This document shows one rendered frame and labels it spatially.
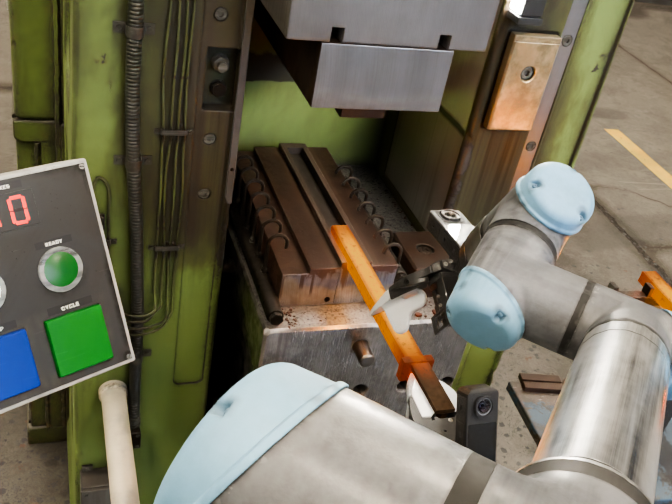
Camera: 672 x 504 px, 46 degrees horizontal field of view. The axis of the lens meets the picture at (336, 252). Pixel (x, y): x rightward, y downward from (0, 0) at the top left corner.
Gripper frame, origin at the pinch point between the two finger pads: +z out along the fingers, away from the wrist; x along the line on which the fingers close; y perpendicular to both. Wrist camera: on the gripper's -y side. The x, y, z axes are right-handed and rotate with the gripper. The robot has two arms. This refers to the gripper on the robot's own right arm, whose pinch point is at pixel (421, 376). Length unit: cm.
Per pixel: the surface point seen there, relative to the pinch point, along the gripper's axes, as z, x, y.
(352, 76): 27.3, -7.0, -31.7
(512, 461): 61, 81, 100
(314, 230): 38.7, -4.0, 1.1
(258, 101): 76, -7, -6
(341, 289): 27.7, -1.8, 5.7
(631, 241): 174, 205, 100
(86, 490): 37, -42, 59
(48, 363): 9.3, -47.8, 0.9
